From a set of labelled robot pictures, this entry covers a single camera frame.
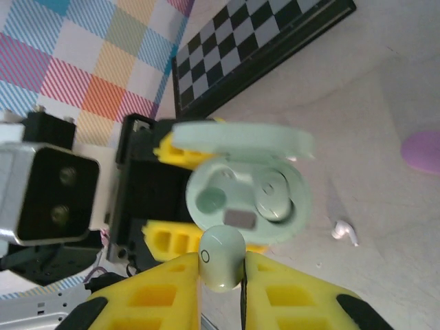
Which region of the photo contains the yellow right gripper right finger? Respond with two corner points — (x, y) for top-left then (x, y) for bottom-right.
(243, 252), (391, 330)

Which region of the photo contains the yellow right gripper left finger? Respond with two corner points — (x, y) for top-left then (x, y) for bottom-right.
(61, 253), (203, 330)

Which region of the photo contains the mint green earbud case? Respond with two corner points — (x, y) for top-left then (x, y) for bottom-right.
(171, 122), (317, 245)

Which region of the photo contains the purple earbud case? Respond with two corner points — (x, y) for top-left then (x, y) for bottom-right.
(400, 130), (440, 176)

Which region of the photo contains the black grey folding chessboard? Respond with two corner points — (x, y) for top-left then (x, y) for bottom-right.
(171, 0), (357, 120)

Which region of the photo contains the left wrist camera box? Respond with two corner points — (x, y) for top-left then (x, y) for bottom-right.
(0, 109), (102, 247)

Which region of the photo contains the aluminium mounting rail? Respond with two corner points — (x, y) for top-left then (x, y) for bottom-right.
(0, 288), (91, 330)

